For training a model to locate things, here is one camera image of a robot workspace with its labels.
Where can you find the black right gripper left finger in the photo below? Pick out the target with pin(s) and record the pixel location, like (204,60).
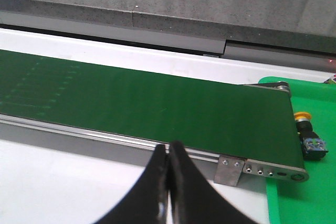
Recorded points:
(146,201)

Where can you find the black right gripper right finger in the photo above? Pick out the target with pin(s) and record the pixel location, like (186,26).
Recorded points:
(193,199)

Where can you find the yellow mushroom push button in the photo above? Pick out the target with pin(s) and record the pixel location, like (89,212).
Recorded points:
(313,147)

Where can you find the green conveyor belt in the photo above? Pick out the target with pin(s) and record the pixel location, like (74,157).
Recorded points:
(39,83)

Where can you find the green plastic tray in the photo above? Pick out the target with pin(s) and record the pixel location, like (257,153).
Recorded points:
(312,201)

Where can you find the dark grey stone counter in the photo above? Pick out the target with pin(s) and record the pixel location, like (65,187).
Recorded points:
(298,33)

